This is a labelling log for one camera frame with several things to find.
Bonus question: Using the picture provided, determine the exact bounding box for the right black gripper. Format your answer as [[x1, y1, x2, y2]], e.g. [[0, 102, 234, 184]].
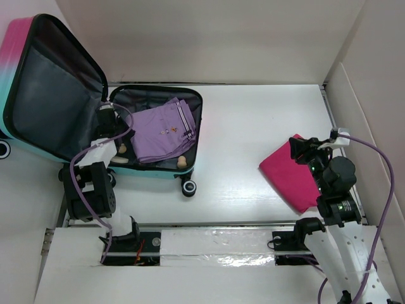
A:
[[288, 136, 333, 194]]

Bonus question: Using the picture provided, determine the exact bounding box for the pink cloth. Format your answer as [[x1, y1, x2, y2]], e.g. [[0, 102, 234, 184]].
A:
[[259, 141, 320, 214]]

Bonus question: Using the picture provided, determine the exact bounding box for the round cream powder puff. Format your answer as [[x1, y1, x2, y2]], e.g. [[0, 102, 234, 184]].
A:
[[111, 156, 129, 164]]

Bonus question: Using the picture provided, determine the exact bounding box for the purple shirt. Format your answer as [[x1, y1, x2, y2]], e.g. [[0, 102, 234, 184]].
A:
[[125, 98, 197, 163]]

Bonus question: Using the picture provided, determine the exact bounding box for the pink and teal suitcase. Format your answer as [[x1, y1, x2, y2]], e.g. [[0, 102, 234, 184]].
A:
[[1, 14, 203, 197]]

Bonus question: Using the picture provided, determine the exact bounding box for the tan makeup sponge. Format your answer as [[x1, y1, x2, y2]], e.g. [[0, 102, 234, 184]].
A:
[[177, 156, 187, 168]]

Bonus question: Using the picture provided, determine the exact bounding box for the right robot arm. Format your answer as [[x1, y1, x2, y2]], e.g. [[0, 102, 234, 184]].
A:
[[289, 133, 393, 303]]

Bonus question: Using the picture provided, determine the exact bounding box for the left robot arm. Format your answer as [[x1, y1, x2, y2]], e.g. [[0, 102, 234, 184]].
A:
[[61, 103, 142, 253]]

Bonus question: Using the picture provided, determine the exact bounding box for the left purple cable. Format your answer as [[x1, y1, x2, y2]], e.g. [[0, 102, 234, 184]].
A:
[[69, 101, 137, 265]]

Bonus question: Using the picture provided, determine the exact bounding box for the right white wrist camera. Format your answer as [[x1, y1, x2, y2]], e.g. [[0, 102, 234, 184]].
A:
[[318, 128, 350, 150]]

